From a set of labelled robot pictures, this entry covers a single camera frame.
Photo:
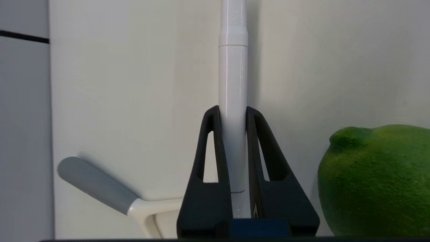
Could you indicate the green lime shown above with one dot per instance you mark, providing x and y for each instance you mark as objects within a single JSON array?
[{"x": 376, "y": 181}]

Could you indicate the white marker with black ends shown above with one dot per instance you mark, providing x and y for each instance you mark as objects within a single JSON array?
[{"x": 233, "y": 117}]

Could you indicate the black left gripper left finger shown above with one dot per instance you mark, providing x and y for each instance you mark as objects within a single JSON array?
[{"x": 205, "y": 195}]

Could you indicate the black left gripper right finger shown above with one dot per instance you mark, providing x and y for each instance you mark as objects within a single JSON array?
[{"x": 278, "y": 198}]

